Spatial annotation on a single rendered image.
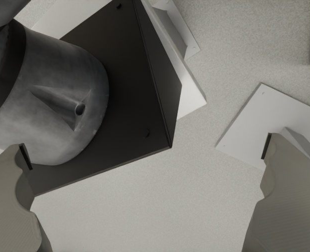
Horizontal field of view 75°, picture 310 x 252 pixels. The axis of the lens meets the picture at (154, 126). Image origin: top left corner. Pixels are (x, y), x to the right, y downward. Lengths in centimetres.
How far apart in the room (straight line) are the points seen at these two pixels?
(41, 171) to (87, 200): 163
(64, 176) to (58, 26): 26
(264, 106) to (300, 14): 43
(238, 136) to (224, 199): 55
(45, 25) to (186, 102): 28
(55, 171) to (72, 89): 10
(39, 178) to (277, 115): 115
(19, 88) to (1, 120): 3
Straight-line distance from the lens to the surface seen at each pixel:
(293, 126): 132
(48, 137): 22
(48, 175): 28
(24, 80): 20
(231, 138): 127
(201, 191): 157
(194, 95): 37
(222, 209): 170
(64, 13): 41
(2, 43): 20
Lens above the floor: 111
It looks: 61 degrees down
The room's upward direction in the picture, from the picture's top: 160 degrees counter-clockwise
